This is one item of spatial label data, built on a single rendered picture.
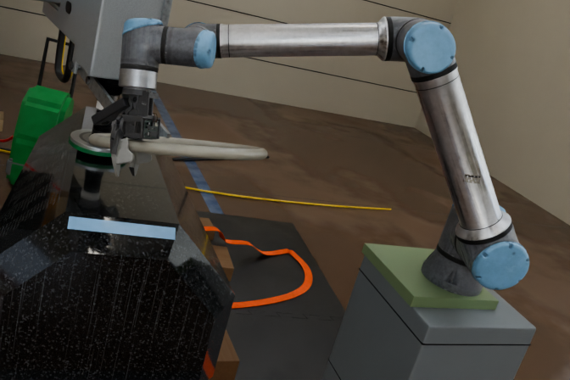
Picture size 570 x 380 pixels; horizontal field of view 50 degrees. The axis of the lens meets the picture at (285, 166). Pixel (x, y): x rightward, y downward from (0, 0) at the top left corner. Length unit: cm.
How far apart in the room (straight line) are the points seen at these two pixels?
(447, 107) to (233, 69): 608
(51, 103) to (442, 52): 282
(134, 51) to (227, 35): 26
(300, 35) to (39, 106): 254
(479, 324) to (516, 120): 561
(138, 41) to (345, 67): 663
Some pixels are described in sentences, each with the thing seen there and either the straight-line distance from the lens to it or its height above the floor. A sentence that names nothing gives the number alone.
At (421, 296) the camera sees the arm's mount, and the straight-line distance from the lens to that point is 181.
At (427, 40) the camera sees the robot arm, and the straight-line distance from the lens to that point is 150.
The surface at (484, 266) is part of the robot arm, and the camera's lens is 169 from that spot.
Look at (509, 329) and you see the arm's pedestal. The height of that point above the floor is 84.
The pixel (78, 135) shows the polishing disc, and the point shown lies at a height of 87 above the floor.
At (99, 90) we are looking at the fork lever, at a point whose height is 108.
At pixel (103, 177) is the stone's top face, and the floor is 83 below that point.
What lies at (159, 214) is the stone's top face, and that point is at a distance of 196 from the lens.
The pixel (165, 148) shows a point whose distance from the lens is 149.
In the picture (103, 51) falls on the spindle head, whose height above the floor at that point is 122.
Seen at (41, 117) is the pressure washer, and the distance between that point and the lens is 390.
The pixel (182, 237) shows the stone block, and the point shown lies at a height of 79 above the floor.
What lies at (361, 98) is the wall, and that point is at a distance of 826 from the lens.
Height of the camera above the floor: 165
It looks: 18 degrees down
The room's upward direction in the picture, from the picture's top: 16 degrees clockwise
